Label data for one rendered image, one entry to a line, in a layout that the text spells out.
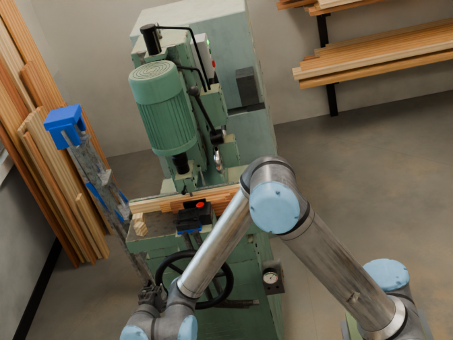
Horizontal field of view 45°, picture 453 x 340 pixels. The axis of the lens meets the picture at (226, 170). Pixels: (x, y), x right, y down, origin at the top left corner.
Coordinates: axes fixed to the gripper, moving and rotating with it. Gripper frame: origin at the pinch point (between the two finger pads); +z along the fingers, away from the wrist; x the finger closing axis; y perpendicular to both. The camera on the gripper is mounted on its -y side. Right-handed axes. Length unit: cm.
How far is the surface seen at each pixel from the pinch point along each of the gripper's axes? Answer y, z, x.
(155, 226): 17.3, 26.5, 4.4
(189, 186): 31.0, 26.2, -12.9
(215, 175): 28, 52, -19
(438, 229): -42, 127, -126
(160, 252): 7.5, 22.5, 3.6
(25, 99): 76, 144, 101
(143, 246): 11.6, 21.0, 9.2
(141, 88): 72, 8, -8
